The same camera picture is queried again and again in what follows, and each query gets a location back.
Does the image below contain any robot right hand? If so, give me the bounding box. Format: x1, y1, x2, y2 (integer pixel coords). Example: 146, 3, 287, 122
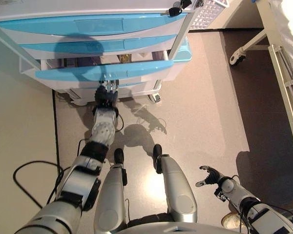
195, 165, 222, 188

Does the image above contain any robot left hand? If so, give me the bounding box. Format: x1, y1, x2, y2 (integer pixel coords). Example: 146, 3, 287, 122
94, 80, 120, 107

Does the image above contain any blue fronted cart drawer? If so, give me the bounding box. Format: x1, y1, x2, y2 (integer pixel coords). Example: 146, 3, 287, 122
35, 50, 175, 90

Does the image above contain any small yellow medicine bottle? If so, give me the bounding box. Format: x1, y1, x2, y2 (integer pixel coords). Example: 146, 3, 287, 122
117, 54, 133, 64

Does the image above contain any robot right leg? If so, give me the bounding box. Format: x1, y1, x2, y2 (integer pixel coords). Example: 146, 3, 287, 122
153, 144, 198, 224

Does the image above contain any beige sneaker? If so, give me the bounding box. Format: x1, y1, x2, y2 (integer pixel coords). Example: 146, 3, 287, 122
221, 211, 242, 230

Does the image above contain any grey cart caster wheel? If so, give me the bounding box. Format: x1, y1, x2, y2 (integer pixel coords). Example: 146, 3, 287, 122
148, 92, 162, 102

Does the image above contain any robot silver waist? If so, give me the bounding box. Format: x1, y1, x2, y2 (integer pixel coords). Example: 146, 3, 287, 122
117, 221, 235, 234

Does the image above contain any light blue waste bin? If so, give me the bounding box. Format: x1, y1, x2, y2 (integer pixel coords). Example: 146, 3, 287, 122
172, 36, 193, 64

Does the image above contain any white blue medical cart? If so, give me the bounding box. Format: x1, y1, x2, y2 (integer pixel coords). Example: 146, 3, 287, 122
0, 0, 198, 107

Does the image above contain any white bed caster wheel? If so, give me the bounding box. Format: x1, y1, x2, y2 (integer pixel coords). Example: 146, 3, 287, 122
229, 47, 247, 66

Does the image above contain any white perforated side basket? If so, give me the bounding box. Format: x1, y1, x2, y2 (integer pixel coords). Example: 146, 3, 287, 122
189, 0, 230, 31

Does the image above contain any white hospital bed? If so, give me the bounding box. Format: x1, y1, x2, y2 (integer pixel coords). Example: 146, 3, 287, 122
229, 0, 293, 169

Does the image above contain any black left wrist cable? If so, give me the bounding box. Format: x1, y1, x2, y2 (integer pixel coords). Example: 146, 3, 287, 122
77, 107, 125, 158

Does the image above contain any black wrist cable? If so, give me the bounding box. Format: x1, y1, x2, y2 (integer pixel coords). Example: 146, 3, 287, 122
231, 174, 250, 234
77, 107, 125, 158

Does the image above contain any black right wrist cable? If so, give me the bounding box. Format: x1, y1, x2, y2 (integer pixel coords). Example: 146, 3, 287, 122
231, 174, 250, 234

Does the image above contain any thin black cable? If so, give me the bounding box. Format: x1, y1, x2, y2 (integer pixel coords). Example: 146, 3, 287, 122
124, 197, 130, 222

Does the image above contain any thick black floor cable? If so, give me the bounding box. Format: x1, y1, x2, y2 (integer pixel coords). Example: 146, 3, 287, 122
13, 160, 65, 209

